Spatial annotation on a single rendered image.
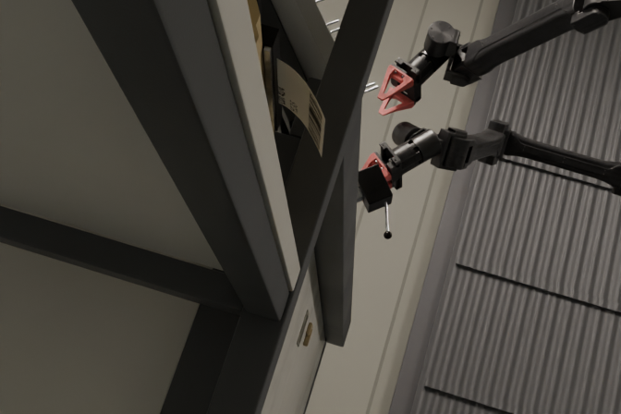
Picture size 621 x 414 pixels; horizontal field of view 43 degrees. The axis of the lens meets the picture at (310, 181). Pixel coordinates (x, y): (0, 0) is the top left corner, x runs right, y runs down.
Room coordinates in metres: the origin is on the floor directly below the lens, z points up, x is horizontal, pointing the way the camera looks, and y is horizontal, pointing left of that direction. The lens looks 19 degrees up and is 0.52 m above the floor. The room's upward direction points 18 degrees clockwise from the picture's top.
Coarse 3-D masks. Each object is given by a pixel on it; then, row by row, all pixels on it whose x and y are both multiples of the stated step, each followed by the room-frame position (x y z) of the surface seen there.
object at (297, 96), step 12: (288, 72) 0.45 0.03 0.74; (288, 84) 0.47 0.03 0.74; (300, 84) 0.45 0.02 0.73; (288, 96) 0.48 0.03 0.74; (300, 96) 0.47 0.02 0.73; (312, 96) 0.44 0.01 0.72; (288, 108) 0.50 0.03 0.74; (300, 108) 0.48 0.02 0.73; (312, 108) 0.46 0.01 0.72; (312, 120) 0.48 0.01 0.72; (324, 120) 0.44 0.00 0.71; (312, 132) 0.49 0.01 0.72
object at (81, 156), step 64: (0, 0) 0.27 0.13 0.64; (64, 0) 0.25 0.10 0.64; (128, 0) 0.19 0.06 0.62; (192, 0) 0.20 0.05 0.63; (384, 0) 0.61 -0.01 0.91; (0, 64) 0.33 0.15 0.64; (64, 64) 0.31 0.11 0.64; (128, 64) 0.23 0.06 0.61; (192, 64) 0.22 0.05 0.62; (256, 64) 0.28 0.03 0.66; (0, 128) 0.43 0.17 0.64; (64, 128) 0.39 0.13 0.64; (128, 128) 0.36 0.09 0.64; (192, 128) 0.26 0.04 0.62; (256, 128) 0.32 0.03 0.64; (0, 192) 0.60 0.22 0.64; (64, 192) 0.53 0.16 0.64; (128, 192) 0.48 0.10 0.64; (192, 192) 0.34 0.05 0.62; (256, 192) 0.37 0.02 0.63; (320, 192) 0.61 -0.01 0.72; (64, 256) 0.64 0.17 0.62; (128, 256) 0.63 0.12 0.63; (192, 256) 0.60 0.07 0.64; (256, 256) 0.43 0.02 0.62; (256, 320) 0.61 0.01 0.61; (256, 384) 0.61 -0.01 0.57
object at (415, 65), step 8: (416, 56) 1.56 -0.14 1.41; (424, 56) 1.55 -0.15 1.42; (400, 64) 1.54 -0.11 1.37; (408, 64) 1.53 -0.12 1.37; (416, 64) 1.55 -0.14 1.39; (424, 64) 1.55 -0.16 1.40; (432, 64) 1.56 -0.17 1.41; (408, 72) 1.55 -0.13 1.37; (416, 72) 1.52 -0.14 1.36; (424, 72) 1.56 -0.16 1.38; (432, 72) 1.58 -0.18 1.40; (416, 80) 1.55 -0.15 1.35; (424, 80) 1.57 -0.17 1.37
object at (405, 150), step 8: (384, 144) 1.50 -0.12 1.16; (400, 144) 1.53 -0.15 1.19; (408, 144) 1.52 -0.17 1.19; (384, 152) 1.52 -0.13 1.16; (392, 152) 1.49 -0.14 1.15; (400, 152) 1.51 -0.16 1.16; (408, 152) 1.51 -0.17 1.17; (416, 152) 1.51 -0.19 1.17; (392, 160) 1.49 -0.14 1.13; (400, 160) 1.49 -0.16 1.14; (408, 160) 1.52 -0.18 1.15; (416, 160) 1.52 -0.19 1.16; (400, 168) 1.51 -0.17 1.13; (408, 168) 1.53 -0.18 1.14; (400, 176) 1.53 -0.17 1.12; (400, 184) 1.56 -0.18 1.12
